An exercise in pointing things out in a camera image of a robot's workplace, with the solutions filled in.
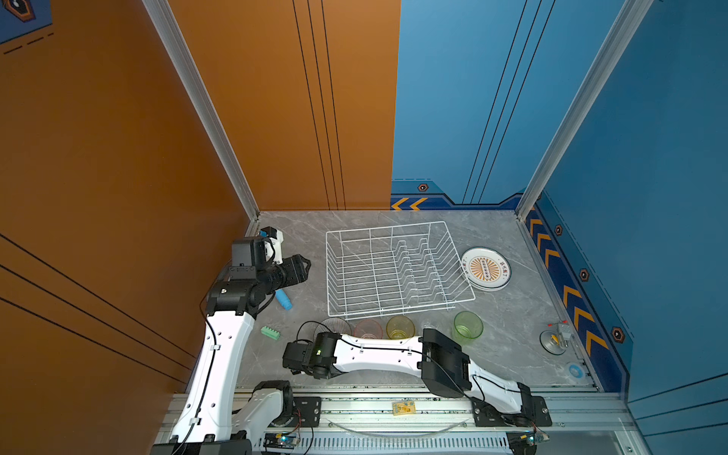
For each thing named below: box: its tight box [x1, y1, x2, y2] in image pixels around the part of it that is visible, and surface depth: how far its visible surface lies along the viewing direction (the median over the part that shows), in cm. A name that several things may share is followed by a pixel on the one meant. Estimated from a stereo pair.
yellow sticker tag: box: [391, 400, 417, 417], surface depth 75 cm
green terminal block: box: [260, 326, 281, 341], surface depth 88 cm
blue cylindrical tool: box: [274, 288, 293, 311], surface depth 95 cm
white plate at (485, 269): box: [460, 246, 512, 292], surface depth 101 cm
